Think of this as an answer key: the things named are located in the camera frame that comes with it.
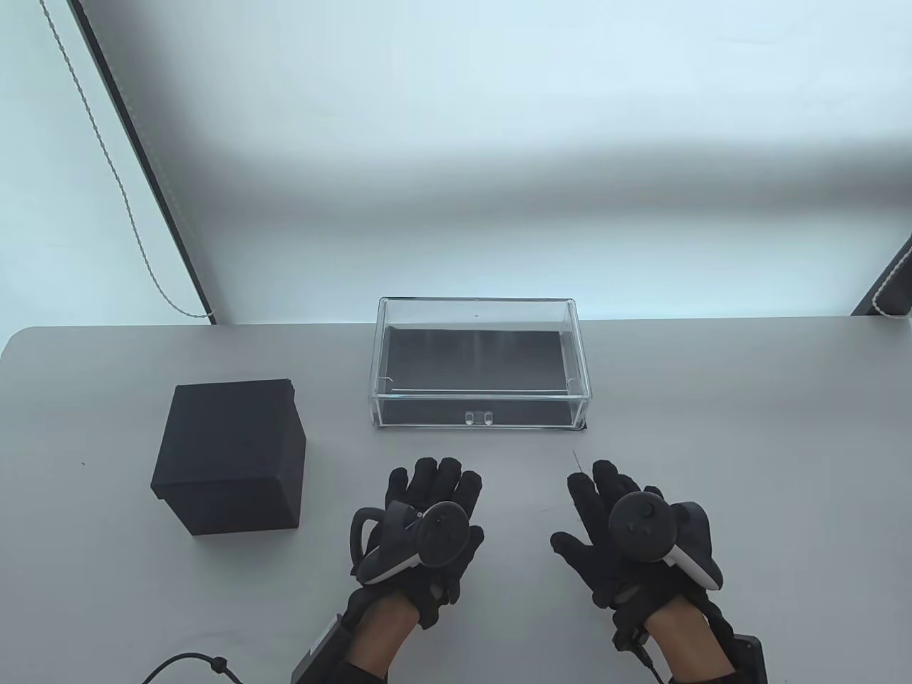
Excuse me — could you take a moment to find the person's right forearm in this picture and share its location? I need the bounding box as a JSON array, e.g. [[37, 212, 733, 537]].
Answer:
[[645, 598, 738, 684]]

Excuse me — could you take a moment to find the black and white right controller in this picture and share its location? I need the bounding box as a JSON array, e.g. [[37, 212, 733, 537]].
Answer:
[[607, 487, 722, 591]]

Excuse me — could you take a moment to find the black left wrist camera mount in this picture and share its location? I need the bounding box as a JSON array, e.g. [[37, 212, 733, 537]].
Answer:
[[291, 616, 350, 684]]

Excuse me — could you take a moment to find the black right glove cable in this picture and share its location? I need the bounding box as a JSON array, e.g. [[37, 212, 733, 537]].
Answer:
[[613, 609, 674, 684]]

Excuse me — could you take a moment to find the black and white left controller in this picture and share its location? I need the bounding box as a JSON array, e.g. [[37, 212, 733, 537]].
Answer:
[[349, 502, 471, 586]]

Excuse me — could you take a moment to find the black box lid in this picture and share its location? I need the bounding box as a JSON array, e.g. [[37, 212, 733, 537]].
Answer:
[[150, 378, 307, 508]]

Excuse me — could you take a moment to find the black left glove cable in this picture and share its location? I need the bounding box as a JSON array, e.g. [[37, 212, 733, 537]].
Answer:
[[142, 633, 229, 684]]

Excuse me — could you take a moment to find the black glove cable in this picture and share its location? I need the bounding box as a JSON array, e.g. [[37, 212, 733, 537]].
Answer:
[[142, 633, 229, 684], [613, 609, 674, 684]]

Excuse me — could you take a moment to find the person's left forearm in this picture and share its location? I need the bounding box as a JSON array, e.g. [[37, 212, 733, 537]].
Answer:
[[335, 595, 421, 684]]

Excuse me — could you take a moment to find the clear acrylic drawer case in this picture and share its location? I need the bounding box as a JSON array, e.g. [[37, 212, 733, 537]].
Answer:
[[373, 297, 594, 430]]

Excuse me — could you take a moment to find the person's right hand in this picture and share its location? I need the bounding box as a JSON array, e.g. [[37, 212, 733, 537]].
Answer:
[[550, 460, 708, 613]]

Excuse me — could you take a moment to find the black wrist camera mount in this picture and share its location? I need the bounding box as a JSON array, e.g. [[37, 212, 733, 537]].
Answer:
[[734, 633, 769, 684], [291, 616, 350, 684]]

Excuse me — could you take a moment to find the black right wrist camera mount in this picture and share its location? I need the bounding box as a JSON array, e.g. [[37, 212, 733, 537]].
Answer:
[[734, 633, 769, 684]]

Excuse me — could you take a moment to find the person's left hand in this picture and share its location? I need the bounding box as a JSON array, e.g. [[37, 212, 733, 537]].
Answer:
[[348, 457, 485, 629]]

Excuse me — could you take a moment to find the black and white controller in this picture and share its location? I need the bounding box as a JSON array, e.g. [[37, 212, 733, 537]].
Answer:
[[349, 502, 471, 586], [607, 487, 722, 591]]

